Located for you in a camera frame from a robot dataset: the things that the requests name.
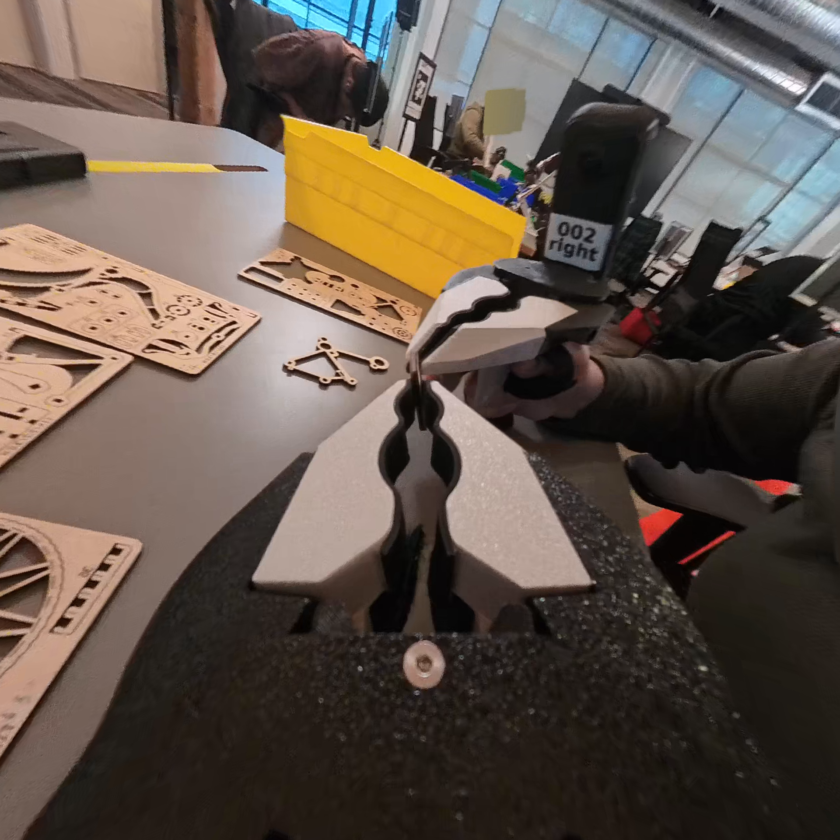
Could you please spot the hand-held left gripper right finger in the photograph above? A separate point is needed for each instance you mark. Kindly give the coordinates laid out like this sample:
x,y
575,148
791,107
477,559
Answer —
x,y
518,525

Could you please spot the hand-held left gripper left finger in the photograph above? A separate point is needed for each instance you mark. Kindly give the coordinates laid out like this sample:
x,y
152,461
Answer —
x,y
334,518

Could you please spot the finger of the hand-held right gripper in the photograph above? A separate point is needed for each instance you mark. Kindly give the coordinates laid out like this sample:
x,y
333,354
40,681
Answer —
x,y
453,302
499,338

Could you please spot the small oblong wooden part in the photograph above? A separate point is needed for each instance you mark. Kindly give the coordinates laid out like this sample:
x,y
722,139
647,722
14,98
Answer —
x,y
421,387

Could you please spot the wooden bicycle frame part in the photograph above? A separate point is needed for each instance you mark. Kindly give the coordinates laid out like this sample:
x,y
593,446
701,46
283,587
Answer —
x,y
326,347

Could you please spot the narrow wooden parts sheet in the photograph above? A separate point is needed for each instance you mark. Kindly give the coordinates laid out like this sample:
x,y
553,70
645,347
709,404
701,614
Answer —
x,y
262,270

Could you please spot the wooden wheel parts sheet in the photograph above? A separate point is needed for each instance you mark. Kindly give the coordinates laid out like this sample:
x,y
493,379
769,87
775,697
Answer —
x,y
72,577

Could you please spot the person's right hand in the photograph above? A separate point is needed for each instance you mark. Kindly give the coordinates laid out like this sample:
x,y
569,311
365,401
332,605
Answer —
x,y
589,387

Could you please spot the blue storage bin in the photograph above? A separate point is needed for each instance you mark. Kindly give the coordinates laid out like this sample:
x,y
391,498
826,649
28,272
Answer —
x,y
485,187

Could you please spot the yellow storage bin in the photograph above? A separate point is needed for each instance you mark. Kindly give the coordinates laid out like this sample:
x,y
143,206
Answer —
x,y
394,210

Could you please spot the red bag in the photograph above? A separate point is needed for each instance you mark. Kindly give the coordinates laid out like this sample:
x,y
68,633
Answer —
x,y
640,326

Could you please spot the black office chair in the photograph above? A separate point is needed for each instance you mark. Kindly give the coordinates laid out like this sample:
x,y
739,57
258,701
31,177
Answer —
x,y
748,308
712,262

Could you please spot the black chair armrest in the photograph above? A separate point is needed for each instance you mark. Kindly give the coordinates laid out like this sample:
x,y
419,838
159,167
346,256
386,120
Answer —
x,y
695,489

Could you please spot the black framed sign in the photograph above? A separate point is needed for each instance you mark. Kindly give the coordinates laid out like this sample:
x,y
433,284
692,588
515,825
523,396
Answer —
x,y
420,85

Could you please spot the wooden sheet with curved cutouts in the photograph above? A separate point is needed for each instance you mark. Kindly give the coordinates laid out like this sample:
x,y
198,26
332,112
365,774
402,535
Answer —
x,y
111,359

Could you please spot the wooden sheet with round holes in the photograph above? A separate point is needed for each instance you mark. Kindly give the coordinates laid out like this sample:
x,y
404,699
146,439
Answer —
x,y
39,262

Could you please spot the black power brick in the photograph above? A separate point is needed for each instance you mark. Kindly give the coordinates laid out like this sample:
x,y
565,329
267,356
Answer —
x,y
33,157

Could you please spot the black wall screen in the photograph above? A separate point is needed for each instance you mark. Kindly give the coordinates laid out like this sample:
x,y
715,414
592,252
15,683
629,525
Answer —
x,y
663,170

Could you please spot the silver ventilation duct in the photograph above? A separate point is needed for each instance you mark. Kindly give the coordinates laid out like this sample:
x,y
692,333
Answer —
x,y
722,46

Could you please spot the wooden support post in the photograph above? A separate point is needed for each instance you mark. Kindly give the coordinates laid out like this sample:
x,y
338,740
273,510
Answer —
x,y
200,59

